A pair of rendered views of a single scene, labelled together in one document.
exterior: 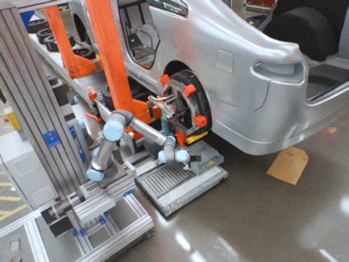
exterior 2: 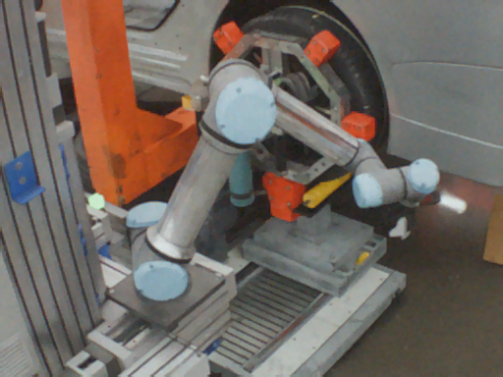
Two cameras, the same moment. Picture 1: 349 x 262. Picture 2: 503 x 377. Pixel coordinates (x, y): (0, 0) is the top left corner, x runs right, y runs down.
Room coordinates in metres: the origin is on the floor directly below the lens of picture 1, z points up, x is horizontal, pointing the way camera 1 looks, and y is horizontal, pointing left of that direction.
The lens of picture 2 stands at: (0.16, 0.76, 1.95)
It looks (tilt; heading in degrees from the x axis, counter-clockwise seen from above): 31 degrees down; 341
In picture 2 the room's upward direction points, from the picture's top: 5 degrees counter-clockwise
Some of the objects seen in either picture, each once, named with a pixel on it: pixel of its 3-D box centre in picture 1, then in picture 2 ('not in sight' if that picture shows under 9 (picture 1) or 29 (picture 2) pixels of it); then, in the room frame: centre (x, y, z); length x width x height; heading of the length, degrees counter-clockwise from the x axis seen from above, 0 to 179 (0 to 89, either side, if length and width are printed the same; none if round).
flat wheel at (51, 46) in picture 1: (60, 42); not in sight; (6.75, 2.28, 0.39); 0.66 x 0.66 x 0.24
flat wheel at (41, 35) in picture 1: (50, 35); not in sight; (7.39, 2.65, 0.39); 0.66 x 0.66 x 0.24
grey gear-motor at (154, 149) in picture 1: (162, 143); (214, 231); (2.54, 0.11, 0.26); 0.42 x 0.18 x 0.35; 119
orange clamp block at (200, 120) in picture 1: (200, 120); (358, 128); (2.04, -0.29, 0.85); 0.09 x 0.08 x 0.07; 29
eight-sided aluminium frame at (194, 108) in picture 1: (179, 108); (281, 106); (2.31, -0.13, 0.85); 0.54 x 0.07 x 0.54; 29
